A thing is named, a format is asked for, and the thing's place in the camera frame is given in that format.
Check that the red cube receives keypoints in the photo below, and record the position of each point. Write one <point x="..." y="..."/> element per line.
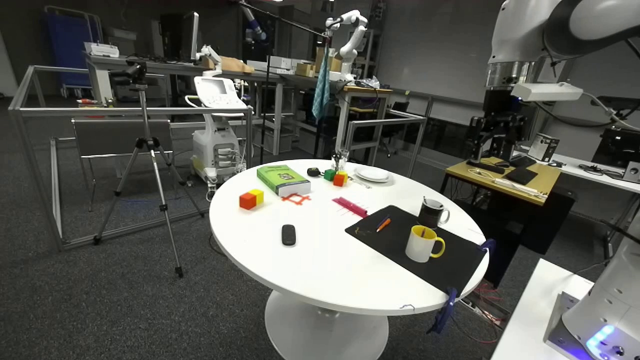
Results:
<point x="246" y="200"/>
<point x="338" y="181"/>

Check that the white mug yellow inside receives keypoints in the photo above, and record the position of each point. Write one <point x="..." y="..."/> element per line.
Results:
<point x="418" y="249"/>

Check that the black mat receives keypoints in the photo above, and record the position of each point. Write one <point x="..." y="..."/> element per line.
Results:
<point x="460" y="266"/>

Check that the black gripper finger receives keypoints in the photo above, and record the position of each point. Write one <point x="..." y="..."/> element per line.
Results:
<point x="509" y="143"/>
<point x="476" y="136"/>

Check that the large white plate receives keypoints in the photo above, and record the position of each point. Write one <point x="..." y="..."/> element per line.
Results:
<point x="373" y="181"/>

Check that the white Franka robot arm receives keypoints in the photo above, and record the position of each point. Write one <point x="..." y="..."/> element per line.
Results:
<point x="527" y="26"/>

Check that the black pad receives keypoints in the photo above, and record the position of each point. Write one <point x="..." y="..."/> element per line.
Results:
<point x="521" y="176"/>

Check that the glass holding utensils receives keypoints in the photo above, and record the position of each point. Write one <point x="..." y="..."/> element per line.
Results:
<point x="341" y="161"/>

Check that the teal cloth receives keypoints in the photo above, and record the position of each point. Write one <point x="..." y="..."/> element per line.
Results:
<point x="321" y="91"/>

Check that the black computer mouse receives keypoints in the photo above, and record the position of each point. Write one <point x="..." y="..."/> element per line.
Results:
<point x="288" y="234"/>

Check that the pink ruler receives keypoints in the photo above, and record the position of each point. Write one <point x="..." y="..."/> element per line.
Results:
<point x="351" y="207"/>

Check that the green block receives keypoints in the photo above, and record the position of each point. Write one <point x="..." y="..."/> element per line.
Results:
<point x="328" y="174"/>

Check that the metal railing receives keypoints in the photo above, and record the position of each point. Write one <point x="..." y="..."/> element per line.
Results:
<point x="382" y="123"/>

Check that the black camera tripod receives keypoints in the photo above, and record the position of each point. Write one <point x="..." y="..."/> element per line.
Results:
<point x="158" y="181"/>

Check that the black boom stand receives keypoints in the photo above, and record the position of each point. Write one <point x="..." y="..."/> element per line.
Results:
<point x="267" y="101"/>

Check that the metal frame enclosure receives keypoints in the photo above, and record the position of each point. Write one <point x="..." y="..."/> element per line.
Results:
<point x="133" y="111"/>

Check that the black keyboard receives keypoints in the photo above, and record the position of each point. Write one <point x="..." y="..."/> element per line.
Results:
<point x="488" y="167"/>

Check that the white round table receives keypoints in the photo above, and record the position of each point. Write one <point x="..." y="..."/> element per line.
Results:
<point x="321" y="266"/>

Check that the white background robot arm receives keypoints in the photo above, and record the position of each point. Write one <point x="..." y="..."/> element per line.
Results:
<point x="351" y="41"/>

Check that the green book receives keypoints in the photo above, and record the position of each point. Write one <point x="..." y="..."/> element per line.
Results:
<point x="283" y="178"/>

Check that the blue trolley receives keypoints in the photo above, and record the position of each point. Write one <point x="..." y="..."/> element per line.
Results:
<point x="66" y="41"/>

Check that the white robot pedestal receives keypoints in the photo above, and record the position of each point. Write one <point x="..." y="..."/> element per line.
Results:
<point x="532" y="312"/>

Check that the black camera on tripod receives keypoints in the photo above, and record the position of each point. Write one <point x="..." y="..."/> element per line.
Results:
<point x="136" y="72"/>

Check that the blue tape strip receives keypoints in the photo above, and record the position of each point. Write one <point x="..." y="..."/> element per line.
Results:
<point x="488" y="245"/>
<point x="443" y="316"/>

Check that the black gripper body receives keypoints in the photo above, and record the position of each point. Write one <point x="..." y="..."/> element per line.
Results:
<point x="504" y="107"/>

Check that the wooden side table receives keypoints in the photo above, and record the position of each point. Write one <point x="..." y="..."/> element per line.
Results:
<point x="532" y="191"/>

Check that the white medical cart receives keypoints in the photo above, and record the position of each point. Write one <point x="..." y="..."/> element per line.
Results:
<point x="217" y="150"/>

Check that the small white plate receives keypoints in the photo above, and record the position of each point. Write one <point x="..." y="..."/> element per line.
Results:
<point x="373" y="172"/>

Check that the black round object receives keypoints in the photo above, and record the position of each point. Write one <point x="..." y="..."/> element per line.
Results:
<point x="314" y="170"/>

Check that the yellow cube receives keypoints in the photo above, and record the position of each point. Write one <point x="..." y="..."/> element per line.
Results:
<point x="259" y="194"/>
<point x="345" y="176"/>

